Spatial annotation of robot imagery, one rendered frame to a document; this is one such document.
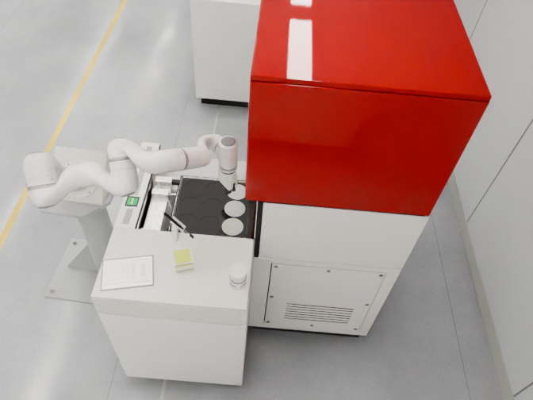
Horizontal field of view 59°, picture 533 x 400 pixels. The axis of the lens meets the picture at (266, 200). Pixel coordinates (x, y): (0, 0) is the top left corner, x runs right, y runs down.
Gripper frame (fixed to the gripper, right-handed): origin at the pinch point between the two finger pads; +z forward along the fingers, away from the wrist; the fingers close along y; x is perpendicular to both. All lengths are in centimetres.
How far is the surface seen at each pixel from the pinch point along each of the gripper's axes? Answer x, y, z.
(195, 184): -7.2, -18.0, 8.1
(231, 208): -1.1, 4.9, 8.0
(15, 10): 7, -400, 98
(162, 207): -27.5, -16.0, 10.0
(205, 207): -11.4, -2.9, 8.0
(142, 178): -28.8, -31.0, 2.4
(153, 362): -63, 25, 66
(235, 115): 102, -137, 98
